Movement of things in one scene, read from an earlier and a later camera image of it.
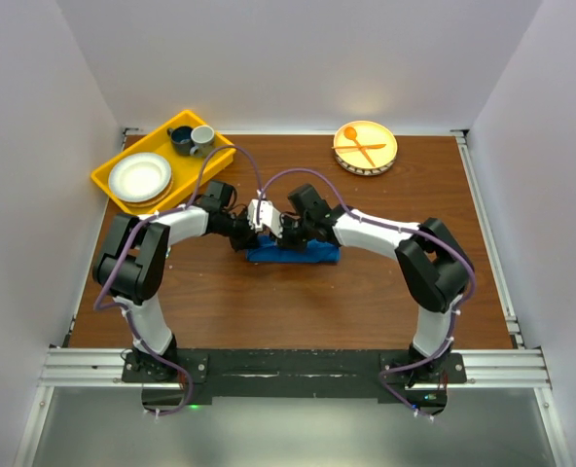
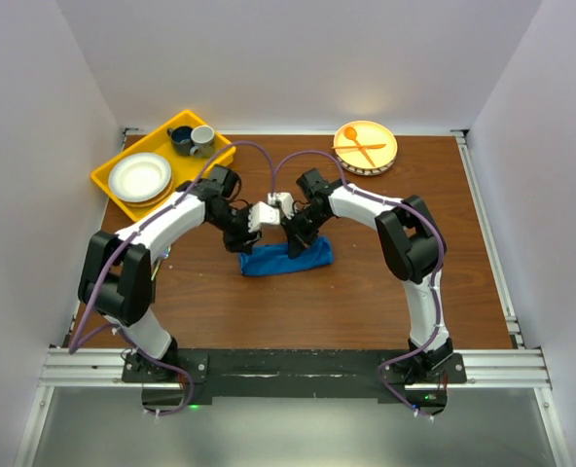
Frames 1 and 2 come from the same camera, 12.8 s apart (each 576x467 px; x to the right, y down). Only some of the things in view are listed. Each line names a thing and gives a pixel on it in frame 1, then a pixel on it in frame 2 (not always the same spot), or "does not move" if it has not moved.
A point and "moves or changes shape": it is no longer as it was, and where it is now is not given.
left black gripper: (247, 240) does not move
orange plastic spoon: (351, 134) does not move
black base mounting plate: (417, 381) does not move
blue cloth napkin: (269, 250) moves or changes shape
